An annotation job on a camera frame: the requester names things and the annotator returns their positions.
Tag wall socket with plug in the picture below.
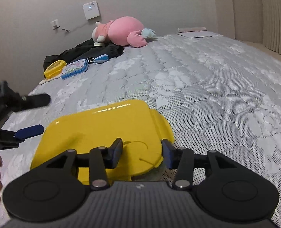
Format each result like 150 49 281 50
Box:
50 19 70 33

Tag blue pencil case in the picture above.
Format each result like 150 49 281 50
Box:
61 59 88 80

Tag blue key fob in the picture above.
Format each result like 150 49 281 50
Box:
86 54 109 64

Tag beige curtain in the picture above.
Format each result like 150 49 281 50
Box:
261 0 281 55

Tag white wall panel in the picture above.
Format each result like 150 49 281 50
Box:
82 1 100 20

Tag yellow container lid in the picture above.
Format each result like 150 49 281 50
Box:
30 99 174 181

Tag pink plush toy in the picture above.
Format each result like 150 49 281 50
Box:
92 17 156 47

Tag black clothing pile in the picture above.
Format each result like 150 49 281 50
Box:
43 39 124 72

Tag small yellow lidded box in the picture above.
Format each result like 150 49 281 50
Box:
44 60 67 79

